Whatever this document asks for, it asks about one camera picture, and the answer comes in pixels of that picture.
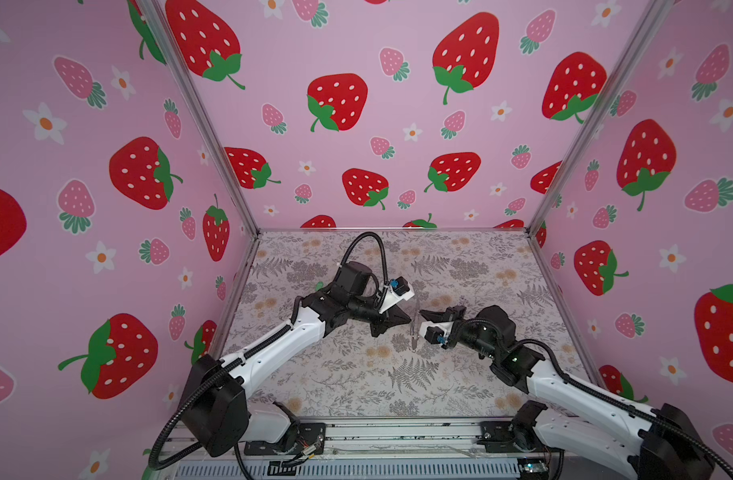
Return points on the left aluminium corner post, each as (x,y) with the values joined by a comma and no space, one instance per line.
(154,12)

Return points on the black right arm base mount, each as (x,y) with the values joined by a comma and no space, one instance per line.
(515,435)

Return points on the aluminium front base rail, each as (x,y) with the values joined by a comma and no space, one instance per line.
(350,438)

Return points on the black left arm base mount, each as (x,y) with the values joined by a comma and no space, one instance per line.
(275,430)

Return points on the aluminium corner post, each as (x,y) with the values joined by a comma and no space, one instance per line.
(154,12)
(646,30)

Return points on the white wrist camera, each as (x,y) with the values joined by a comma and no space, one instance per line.
(437,333)
(397,290)

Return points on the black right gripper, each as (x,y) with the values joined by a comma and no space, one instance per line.
(453,315)

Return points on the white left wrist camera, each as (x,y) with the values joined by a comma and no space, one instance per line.
(397,290)

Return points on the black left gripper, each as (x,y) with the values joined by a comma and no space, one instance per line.
(386,320)

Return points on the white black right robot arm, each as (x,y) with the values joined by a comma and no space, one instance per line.
(566,413)

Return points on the grey slotted cable duct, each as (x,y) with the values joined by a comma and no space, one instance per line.
(507,468)

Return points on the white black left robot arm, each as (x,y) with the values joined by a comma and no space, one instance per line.
(213,413)

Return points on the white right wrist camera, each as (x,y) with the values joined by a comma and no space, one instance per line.
(437,333)

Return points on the right aluminium corner post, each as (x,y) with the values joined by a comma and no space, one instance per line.
(646,30)

